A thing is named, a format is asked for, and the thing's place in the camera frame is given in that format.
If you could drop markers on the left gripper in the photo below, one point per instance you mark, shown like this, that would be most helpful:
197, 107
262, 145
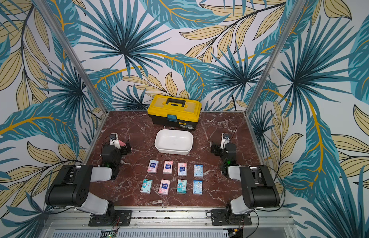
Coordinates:
124, 151

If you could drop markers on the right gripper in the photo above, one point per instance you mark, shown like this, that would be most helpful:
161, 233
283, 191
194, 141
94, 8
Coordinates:
217, 149

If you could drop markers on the blue elephant tissue pack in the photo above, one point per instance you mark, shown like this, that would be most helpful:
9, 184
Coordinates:
198, 171

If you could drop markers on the small blue tissue pack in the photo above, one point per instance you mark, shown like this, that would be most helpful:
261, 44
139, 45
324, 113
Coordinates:
198, 187

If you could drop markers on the pink Tempo tissue pack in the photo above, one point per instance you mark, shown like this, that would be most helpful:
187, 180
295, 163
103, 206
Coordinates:
153, 166
168, 167
182, 169

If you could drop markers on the teal cartoon tissue pack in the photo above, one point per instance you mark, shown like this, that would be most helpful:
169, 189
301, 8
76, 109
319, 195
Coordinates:
146, 186

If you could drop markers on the white plastic storage box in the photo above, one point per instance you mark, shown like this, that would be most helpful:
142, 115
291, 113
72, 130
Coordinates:
174, 142

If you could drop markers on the green white tissue pack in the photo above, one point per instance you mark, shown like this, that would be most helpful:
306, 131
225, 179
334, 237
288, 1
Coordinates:
181, 186

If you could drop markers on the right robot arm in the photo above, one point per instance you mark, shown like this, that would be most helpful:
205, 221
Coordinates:
257, 184

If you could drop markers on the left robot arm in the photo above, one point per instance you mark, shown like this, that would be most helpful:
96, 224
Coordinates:
70, 188

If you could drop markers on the yellow black toolbox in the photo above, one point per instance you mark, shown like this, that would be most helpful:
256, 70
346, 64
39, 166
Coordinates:
174, 112

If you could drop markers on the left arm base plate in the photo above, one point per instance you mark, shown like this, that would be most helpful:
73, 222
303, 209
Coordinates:
119, 218

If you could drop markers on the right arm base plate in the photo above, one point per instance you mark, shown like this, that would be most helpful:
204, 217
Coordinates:
220, 217

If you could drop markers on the aluminium front rail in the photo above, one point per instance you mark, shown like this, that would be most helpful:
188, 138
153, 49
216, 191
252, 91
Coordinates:
176, 222

